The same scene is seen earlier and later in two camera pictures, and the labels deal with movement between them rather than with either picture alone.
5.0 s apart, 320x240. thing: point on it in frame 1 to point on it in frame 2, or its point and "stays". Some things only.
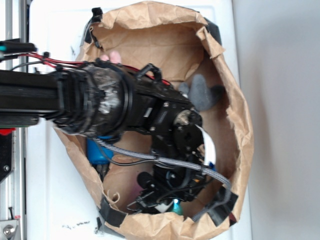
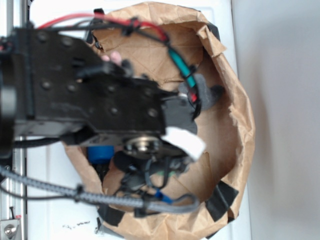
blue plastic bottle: x=98 y=153 stays
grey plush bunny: x=202 y=96 stays
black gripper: x=167 y=183 to x=139 y=157
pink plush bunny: x=114 y=56 stays
